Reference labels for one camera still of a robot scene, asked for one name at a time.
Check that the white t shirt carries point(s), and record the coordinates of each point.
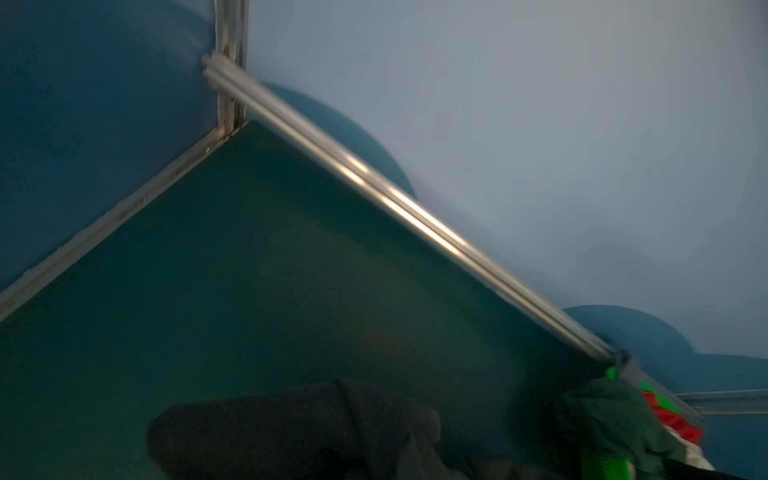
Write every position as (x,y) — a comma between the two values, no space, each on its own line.
(695,457)

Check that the rear horizontal aluminium rail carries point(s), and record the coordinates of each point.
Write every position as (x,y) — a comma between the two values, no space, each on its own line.
(327,152)

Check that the right side floor rail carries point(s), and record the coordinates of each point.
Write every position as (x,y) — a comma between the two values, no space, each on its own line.
(730,402)

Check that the black t shirt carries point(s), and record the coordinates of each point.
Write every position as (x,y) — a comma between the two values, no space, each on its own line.
(348,430)

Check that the dark green t shirt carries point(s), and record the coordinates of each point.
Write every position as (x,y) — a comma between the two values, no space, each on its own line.
(618,426)

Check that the red t shirt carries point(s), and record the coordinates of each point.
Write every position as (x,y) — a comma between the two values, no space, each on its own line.
(669,416)

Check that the left side floor rail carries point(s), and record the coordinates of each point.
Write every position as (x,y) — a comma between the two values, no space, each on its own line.
(37,278)

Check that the floor rail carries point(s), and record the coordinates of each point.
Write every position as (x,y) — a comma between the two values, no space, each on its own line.
(37,278)
(730,402)

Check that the left rear aluminium post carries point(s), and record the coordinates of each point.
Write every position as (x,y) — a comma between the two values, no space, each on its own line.
(231,22)

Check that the grey t shirt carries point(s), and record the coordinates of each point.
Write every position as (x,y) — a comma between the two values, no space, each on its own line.
(627,368)

